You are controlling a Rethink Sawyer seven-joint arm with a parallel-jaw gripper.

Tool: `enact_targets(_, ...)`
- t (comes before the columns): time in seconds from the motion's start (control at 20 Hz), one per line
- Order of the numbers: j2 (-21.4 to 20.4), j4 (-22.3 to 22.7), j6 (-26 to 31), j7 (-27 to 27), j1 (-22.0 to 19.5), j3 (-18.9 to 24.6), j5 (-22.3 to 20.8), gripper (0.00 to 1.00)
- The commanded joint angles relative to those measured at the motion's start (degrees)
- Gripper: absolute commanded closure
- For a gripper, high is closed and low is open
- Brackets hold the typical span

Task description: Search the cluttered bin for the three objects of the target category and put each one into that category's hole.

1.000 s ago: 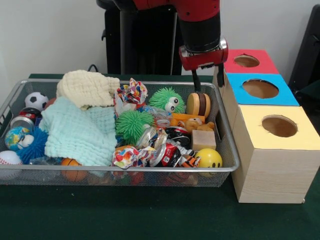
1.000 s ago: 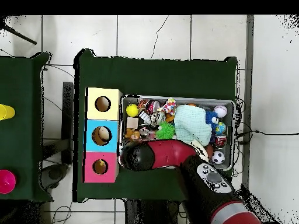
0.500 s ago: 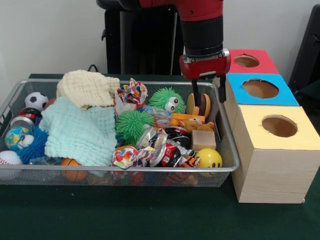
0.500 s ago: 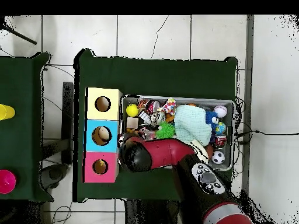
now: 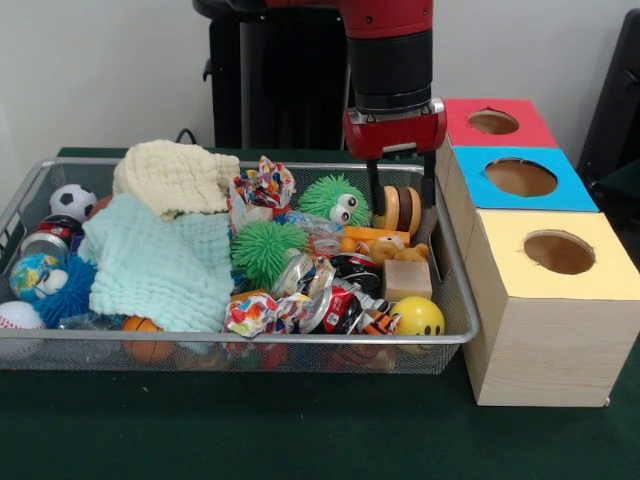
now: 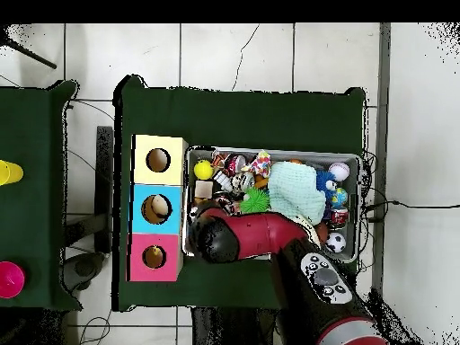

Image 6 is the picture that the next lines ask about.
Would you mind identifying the pale mint muslin cloth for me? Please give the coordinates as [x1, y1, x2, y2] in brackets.
[267, 161, 326, 226]

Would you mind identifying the dark green table cloth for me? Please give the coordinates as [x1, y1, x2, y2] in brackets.
[111, 74, 367, 318]

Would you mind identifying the plain wooden cube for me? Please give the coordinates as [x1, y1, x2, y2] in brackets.
[194, 180, 215, 199]

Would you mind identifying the small soccer ball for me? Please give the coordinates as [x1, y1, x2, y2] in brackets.
[325, 232, 347, 253]

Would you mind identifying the grey round floor base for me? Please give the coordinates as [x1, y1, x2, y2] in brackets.
[61, 251, 106, 293]

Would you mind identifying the wooden box with three holes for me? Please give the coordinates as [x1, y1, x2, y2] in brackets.
[127, 134, 190, 283]

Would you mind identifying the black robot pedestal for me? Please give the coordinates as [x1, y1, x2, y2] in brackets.
[191, 306, 285, 345]

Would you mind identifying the black tripod leg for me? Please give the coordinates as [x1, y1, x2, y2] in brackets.
[0, 35, 58, 70]

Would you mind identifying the black power cable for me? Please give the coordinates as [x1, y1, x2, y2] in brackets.
[362, 199, 460, 224]

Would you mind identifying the green spiky toy with eyes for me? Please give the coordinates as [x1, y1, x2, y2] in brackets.
[239, 186, 270, 215]

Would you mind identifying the colourful polka-dot wrapper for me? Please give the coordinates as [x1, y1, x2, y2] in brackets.
[241, 150, 272, 179]

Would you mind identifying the yellow smiley ball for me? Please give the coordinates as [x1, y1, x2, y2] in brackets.
[193, 160, 216, 181]

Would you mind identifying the blue spiky toy with eyes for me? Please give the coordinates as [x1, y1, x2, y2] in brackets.
[315, 170, 338, 200]

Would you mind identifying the red and black drink can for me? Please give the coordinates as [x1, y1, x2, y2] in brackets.
[329, 208, 349, 229]

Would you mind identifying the beige round toy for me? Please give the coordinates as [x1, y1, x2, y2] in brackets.
[150, 194, 171, 218]

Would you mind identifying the shallow clear mesh bin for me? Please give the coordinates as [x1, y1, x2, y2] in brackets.
[182, 145, 362, 264]

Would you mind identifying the yellow plastic cup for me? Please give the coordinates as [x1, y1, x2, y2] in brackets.
[0, 159, 24, 186]

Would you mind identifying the pink plastic cup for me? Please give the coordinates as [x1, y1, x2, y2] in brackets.
[0, 261, 26, 299]

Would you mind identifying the dark green side-table cloth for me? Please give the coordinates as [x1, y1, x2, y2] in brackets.
[0, 79, 83, 312]

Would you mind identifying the small white baseball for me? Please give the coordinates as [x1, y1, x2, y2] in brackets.
[328, 162, 350, 181]

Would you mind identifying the small globe ball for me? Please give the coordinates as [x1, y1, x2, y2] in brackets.
[330, 187, 349, 208]

